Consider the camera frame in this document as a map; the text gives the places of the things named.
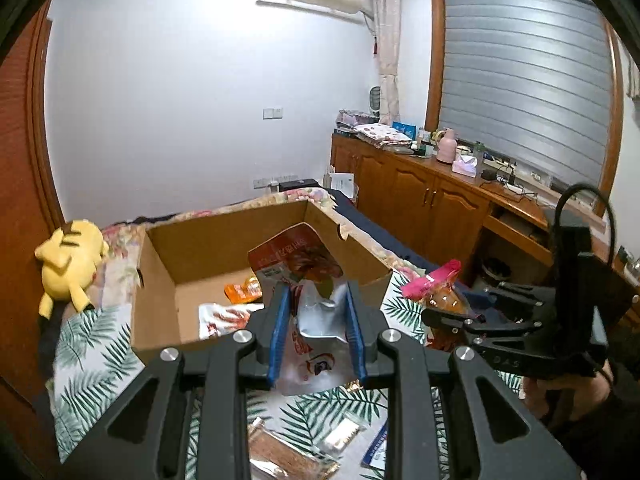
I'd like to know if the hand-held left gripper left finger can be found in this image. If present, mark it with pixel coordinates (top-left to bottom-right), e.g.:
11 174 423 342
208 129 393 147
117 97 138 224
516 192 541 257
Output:
60 282 293 480

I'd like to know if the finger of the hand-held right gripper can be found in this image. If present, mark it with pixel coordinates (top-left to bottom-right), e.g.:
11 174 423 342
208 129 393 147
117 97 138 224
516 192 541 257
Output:
421 305 543 337
482 281 551 321

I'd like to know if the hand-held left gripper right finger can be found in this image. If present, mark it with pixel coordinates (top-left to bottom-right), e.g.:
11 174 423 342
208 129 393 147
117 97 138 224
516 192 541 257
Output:
345 280 586 480

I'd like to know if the bread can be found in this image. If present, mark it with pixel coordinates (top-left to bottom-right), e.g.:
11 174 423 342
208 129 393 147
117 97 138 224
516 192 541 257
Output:
400 259 486 351

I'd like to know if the orange white tray packet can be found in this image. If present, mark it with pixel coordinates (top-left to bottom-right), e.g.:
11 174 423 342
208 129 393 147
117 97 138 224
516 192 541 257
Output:
224 280 263 305

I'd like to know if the long white red snack packet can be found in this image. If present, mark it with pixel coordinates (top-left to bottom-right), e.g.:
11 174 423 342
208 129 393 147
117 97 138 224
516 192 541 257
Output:
198 301 263 339

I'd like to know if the brown cardboard box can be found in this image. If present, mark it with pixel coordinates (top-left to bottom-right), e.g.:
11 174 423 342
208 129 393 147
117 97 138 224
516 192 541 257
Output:
131 199 393 363

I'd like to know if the person's right forearm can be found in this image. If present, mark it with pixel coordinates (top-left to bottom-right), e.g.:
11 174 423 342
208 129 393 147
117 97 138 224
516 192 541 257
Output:
550 355 640 480

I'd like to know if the person's right hand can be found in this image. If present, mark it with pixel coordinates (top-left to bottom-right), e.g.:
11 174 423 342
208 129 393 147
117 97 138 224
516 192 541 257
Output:
522 360 616 428

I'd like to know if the dark trash bin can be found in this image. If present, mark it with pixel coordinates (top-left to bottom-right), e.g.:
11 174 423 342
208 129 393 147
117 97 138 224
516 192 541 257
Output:
480 257 513 291

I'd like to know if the clear snack packet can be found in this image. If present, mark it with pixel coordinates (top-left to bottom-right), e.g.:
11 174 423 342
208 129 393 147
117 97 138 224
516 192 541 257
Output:
320 417 371 456

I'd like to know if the dark blue blanket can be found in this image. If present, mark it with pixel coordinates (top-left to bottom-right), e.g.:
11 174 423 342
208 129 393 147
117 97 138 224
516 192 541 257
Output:
320 187 506 321

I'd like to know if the brown cake packet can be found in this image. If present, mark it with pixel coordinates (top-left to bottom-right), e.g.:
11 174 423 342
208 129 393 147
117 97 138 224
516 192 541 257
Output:
247 417 341 480

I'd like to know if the white blue snack packet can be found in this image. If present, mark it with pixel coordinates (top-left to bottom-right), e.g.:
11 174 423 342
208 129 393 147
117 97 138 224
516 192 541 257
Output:
360 417 391 471

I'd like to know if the pink tissue box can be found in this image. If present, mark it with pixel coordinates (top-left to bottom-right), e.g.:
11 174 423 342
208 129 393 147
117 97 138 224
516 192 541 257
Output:
451 155 480 177

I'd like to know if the wooden cabinet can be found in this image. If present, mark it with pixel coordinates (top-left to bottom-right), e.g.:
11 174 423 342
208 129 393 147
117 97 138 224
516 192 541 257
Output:
330 130 566 286

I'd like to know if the white paper bag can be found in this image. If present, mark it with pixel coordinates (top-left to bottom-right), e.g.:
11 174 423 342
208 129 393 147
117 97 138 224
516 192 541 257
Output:
322 172 358 200

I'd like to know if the black box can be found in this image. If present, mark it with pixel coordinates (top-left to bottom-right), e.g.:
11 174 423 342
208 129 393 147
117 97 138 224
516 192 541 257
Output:
279 178 320 193

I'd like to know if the pink thermos jug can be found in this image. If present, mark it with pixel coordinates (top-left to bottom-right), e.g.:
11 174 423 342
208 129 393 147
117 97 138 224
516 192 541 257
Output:
433 127 458 163

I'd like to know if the leaf print mat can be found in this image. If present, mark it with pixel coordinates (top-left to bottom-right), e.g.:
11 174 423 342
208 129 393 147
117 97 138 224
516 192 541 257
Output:
47 270 526 480

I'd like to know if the floral folded cloth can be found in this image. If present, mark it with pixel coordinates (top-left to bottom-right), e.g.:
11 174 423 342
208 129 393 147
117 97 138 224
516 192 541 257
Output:
355 122 413 150

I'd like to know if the grey window blind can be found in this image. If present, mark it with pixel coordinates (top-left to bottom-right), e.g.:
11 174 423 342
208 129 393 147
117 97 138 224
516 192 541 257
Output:
437 0 616 188

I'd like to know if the grey folded cloth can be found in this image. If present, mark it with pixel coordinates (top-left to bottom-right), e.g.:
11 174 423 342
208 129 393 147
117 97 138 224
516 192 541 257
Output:
336 109 378 128

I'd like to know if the yellow plush toy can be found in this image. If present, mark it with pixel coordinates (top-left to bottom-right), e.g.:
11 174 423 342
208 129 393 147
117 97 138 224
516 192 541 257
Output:
34 219 110 318

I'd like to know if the pale floral curtain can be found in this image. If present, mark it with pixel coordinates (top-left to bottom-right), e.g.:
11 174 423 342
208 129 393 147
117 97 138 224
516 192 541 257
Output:
370 0 401 126

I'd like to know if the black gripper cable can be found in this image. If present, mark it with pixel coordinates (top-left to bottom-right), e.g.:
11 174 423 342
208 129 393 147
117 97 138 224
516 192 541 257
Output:
552 182 618 261

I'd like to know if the white wall socket strip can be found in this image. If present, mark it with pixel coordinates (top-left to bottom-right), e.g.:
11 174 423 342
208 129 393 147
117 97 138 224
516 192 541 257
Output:
252 174 300 190

